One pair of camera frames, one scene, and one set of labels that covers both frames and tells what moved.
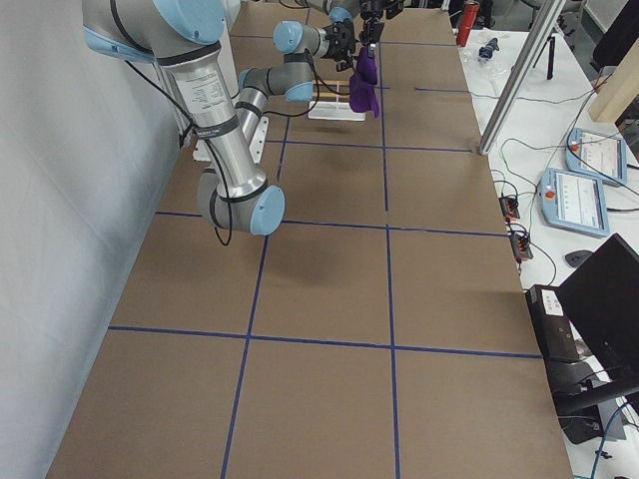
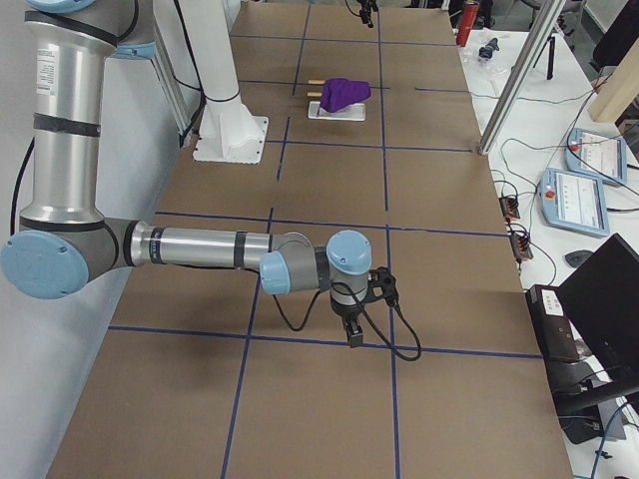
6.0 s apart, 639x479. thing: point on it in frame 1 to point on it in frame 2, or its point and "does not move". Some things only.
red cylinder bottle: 469,17 does not move
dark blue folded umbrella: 487,51 does not move
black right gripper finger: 369,33 to 355,335
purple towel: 362,95 to 339,93
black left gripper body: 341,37 to 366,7
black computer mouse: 577,257 does not move
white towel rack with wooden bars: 330,104 does not move
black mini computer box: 552,323 does not move
